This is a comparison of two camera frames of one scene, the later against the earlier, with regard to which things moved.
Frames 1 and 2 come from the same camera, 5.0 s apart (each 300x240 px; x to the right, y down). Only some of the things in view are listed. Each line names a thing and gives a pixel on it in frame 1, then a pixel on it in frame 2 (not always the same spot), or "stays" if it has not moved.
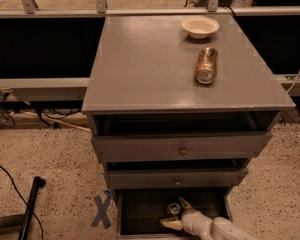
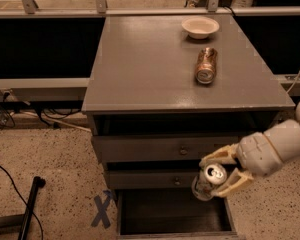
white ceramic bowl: x=199 y=27 stays
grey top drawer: x=181 y=146 stays
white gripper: x=194 y=220 -> x=256 y=153
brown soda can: x=206 y=64 stays
